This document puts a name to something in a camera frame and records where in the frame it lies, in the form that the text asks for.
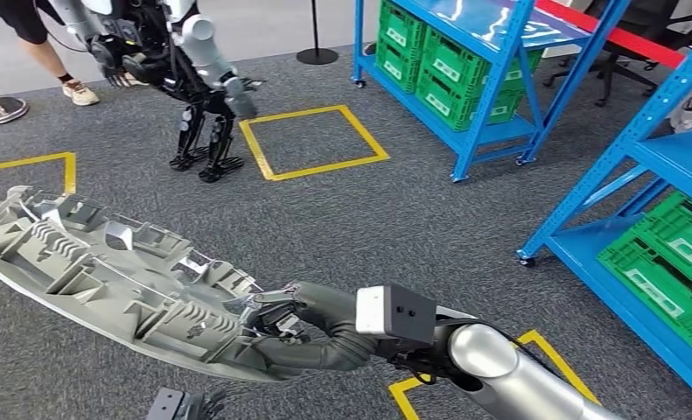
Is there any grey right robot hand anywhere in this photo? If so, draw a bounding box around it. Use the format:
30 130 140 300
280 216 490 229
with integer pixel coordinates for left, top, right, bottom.
234 282 360 375

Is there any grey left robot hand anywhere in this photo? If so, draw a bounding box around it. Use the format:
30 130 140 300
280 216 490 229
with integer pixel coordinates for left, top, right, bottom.
180 389 228 420

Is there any silver plastic wheel hubcap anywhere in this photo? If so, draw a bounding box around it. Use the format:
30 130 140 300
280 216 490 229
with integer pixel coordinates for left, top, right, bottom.
0 185 324 384

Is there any blue metal shelf rack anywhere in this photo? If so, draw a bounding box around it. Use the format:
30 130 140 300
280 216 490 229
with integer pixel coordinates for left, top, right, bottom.
515 23 692 410
350 0 635 185

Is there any yellow floor tape square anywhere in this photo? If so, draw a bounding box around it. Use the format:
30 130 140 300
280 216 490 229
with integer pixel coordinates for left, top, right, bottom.
238 103 392 183
387 328 602 420
0 150 79 196

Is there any black stanchion with round base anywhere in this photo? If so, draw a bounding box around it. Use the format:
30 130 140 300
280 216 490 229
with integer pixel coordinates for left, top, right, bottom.
296 0 341 67

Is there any black silver humanoid robot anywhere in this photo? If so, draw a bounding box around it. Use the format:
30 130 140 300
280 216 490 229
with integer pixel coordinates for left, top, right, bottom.
50 0 266 186

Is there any person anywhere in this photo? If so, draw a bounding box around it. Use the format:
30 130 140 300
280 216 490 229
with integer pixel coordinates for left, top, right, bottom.
0 0 101 109

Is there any red barrier belt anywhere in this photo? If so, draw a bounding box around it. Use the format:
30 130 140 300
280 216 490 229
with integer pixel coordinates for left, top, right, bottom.
535 0 692 88

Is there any black office chair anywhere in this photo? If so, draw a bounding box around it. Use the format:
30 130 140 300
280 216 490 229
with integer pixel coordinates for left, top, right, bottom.
544 0 692 109

